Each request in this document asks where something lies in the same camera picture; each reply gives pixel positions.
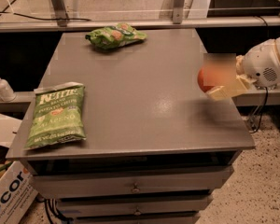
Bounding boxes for green rice chip bag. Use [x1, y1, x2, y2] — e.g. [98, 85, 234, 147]
[85, 22, 147, 50]

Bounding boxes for red apple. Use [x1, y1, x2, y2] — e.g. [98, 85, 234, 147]
[197, 68, 213, 92]

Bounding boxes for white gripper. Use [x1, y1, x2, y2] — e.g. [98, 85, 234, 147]
[206, 39, 280, 101]

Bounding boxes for grey drawer cabinet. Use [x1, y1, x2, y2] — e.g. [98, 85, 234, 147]
[7, 29, 254, 224]

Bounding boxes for white printed cardboard box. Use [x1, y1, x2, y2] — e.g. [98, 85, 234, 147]
[0, 114, 37, 224]

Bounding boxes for white pump sanitizer bottle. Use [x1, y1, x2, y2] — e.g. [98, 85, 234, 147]
[0, 78, 16, 102]

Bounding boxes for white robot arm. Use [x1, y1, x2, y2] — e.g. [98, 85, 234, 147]
[206, 37, 280, 101]

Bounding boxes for black cable on floor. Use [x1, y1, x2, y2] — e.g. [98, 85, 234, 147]
[246, 16, 270, 134]

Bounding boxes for black cable behind glass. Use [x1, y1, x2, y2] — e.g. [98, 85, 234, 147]
[0, 0, 92, 22]

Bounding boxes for green Kettle jalapeno chip bag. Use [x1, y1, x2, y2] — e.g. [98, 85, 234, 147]
[24, 82, 86, 150]

